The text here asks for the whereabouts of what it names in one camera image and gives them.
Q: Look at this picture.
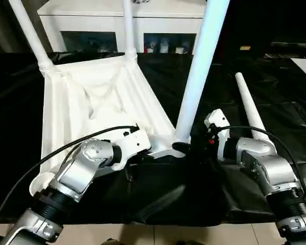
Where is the white plastic table leg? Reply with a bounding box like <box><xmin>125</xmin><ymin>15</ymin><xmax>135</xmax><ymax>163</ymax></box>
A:
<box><xmin>7</xmin><ymin>0</ymin><xmax>56</xmax><ymax>75</ymax></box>
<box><xmin>234</xmin><ymin>72</ymin><xmax>274</xmax><ymax>143</ymax></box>
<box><xmin>174</xmin><ymin>0</ymin><xmax>231</xmax><ymax>144</ymax></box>
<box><xmin>122</xmin><ymin>0</ymin><xmax>139</xmax><ymax>63</ymax></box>

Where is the white plastic table top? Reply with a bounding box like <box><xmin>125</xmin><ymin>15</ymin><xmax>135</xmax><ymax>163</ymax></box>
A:
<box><xmin>29</xmin><ymin>55</ymin><xmax>192</xmax><ymax>197</ymax></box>

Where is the black speaker with yellow label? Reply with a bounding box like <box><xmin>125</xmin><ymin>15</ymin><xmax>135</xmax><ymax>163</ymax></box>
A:
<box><xmin>214</xmin><ymin>0</ymin><xmax>273</xmax><ymax>59</ymax></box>

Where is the white cabinet with glass doors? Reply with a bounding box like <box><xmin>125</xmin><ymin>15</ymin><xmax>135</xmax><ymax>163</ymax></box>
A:
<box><xmin>37</xmin><ymin>0</ymin><xmax>208</xmax><ymax>55</ymax></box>

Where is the grey curtain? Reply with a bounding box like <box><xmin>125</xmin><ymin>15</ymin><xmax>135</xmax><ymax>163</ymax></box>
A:
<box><xmin>0</xmin><ymin>0</ymin><xmax>54</xmax><ymax>54</ymax></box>

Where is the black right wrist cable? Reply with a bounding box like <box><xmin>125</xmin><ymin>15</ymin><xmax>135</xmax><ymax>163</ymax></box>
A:
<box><xmin>211</xmin><ymin>124</ymin><xmax>306</xmax><ymax>203</ymax></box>

